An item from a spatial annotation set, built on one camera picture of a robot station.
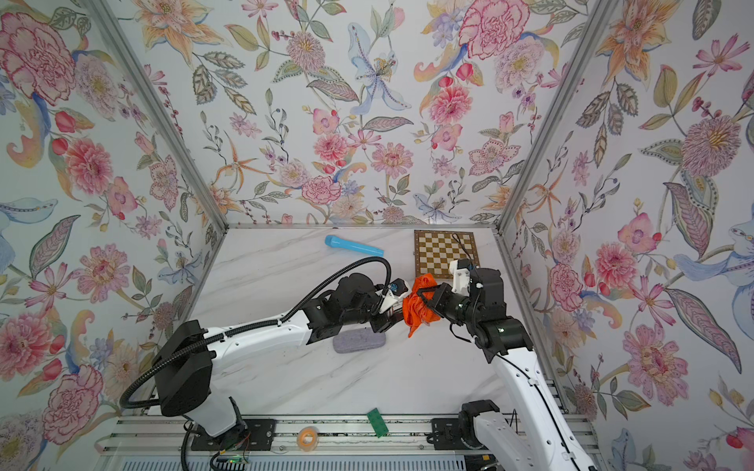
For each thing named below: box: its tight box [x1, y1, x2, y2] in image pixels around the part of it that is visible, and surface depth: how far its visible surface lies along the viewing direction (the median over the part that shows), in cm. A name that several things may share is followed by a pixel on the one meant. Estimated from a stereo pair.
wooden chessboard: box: [414, 229, 481, 279], surface depth 116 cm
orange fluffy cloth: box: [402, 272, 443, 339], surface depth 72 cm
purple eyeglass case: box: [332, 328, 386, 354], surface depth 88 cm
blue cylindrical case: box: [323, 234, 385, 258], surface depth 116 cm
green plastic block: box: [366, 407, 389, 439], surface depth 77 cm
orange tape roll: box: [296, 425, 320, 453], surface depth 75 cm
